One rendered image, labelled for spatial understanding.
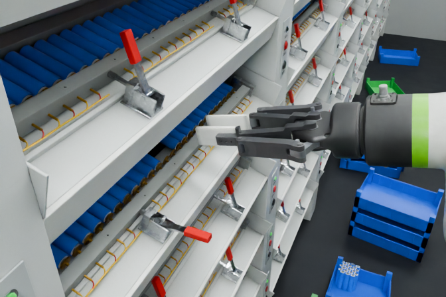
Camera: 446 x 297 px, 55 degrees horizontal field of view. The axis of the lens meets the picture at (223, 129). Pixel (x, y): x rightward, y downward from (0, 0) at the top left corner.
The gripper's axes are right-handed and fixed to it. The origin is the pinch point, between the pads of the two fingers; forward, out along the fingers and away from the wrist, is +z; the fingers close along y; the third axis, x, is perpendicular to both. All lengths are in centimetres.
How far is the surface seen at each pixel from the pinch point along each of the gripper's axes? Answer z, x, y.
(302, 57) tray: 1, 8, -54
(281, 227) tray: 14, 64, -51
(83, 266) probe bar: 7.4, 3.4, 26.1
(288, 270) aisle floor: 20, 99, -67
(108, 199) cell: 10.6, 1.8, 16.1
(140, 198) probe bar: 7.4, 3.2, 13.7
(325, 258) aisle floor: 8, 102, -78
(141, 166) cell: 10.4, 1.9, 8.1
